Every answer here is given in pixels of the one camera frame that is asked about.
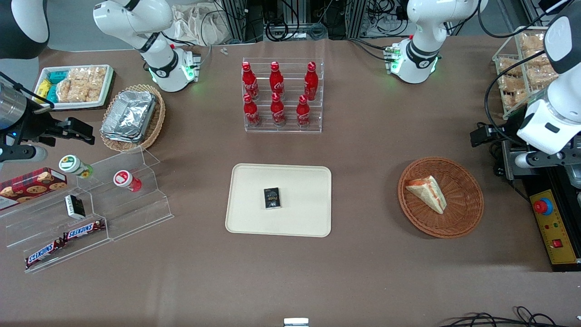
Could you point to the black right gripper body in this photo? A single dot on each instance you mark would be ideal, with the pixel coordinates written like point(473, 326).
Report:
point(35, 126)

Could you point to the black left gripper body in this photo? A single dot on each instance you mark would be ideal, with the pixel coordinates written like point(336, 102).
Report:
point(512, 124)

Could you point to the triangular sandwich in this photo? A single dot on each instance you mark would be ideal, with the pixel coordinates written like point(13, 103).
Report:
point(426, 193)

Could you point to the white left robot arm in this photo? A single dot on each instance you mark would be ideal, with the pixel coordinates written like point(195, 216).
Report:
point(422, 27)

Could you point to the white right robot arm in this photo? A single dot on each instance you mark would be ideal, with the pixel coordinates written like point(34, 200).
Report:
point(131, 18)

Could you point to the white rectangular snack tray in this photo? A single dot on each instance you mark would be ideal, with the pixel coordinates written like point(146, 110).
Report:
point(108, 86)

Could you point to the oval light wicker basket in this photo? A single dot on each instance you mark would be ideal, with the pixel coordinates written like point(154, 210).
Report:
point(156, 122)

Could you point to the round brown wicker basket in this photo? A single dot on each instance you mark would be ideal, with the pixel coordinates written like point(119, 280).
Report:
point(458, 213)

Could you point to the cream plastic tray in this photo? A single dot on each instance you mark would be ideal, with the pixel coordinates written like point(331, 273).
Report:
point(299, 213)

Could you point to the rice cracker packet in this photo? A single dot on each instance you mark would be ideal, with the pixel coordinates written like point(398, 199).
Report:
point(75, 93)
point(91, 75)

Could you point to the green lid cup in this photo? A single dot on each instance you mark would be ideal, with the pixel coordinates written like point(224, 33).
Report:
point(72, 165)

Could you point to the teal snack packet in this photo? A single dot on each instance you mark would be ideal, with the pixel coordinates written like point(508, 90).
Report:
point(51, 94)
point(57, 76)

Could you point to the bagged pastry snack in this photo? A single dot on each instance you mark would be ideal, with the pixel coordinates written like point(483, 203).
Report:
point(538, 68)
point(508, 66)
point(532, 42)
point(512, 91)

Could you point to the yellow snack packet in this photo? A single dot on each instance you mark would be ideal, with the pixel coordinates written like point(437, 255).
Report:
point(43, 88)

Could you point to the stacked aluminium foil containers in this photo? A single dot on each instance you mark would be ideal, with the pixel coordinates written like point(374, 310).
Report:
point(129, 116)

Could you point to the red lid cup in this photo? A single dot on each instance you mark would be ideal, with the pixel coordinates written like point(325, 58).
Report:
point(125, 179)

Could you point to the red cookie box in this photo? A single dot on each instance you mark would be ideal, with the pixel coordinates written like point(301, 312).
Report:
point(32, 186)

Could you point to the black countertop appliance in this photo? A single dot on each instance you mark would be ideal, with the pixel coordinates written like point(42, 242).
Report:
point(535, 181)

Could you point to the small black white box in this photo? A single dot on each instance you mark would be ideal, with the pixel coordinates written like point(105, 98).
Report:
point(75, 206)

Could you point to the clear acrylic step shelf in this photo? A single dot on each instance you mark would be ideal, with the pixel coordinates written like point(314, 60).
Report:
point(136, 213)

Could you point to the snickers chocolate bar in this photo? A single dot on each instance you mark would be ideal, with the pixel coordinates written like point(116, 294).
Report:
point(84, 230)
point(43, 253)

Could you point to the yellow emergency stop box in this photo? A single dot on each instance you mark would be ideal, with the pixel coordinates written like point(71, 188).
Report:
point(556, 227)

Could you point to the beige cloth bag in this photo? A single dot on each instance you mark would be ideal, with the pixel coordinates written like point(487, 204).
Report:
point(199, 25)

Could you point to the red cola bottle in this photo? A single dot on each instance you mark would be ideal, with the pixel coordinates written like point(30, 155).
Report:
point(303, 113)
point(249, 84)
point(278, 112)
point(311, 84)
point(251, 113)
point(276, 81)

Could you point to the clear acrylic bottle rack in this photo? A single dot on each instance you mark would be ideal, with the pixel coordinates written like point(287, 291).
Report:
point(290, 129)

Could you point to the small black card box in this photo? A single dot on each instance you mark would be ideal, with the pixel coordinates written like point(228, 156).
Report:
point(272, 198)

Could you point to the small silver white device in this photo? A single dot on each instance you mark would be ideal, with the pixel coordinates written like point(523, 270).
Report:
point(296, 322)

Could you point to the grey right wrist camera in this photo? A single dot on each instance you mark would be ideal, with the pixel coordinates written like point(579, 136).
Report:
point(22, 153)

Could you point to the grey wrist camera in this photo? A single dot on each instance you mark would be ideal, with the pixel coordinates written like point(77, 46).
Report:
point(22, 153)
point(544, 159)

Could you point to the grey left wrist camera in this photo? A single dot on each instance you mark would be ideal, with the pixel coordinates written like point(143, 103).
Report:
point(544, 159)

